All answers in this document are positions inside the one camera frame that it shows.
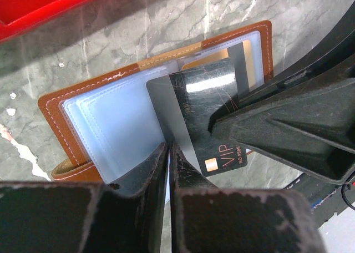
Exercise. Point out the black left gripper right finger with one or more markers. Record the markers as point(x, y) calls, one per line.
point(205, 218)

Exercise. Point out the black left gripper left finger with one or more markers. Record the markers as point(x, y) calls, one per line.
point(124, 216)

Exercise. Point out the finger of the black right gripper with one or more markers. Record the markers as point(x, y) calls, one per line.
point(318, 36)
point(311, 131)

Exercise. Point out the gold striped credit card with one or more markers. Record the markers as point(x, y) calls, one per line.
point(241, 57)

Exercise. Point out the black VIP credit card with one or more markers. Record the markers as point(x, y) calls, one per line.
point(185, 101)

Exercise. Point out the red bin middle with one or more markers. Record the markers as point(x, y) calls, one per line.
point(18, 16)

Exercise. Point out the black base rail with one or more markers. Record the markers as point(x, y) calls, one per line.
point(325, 199)

